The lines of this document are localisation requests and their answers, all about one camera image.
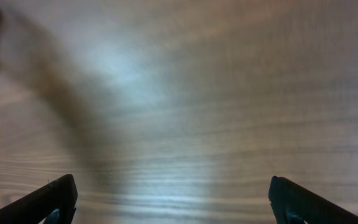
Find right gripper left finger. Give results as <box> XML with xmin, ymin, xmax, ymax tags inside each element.
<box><xmin>0</xmin><ymin>174</ymin><xmax>78</xmax><ymax>224</ymax></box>

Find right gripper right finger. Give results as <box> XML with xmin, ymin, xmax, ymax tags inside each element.
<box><xmin>268</xmin><ymin>176</ymin><xmax>358</xmax><ymax>224</ymax></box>

